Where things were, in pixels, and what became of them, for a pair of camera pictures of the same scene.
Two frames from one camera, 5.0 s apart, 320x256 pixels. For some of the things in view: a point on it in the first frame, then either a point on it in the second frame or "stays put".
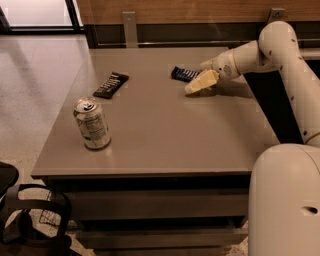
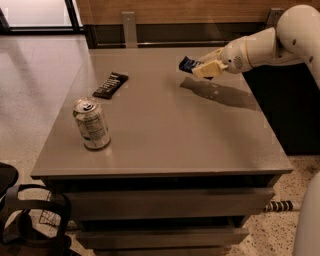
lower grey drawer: x=161 y=238 stays put
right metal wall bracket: x=276 y=14 stays put
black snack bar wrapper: x=113 y=84 stays put
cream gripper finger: x=206 y=79 → x=210 y=69
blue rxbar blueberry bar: x=184 y=74 → x=188 y=65
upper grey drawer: x=158 y=204 stays put
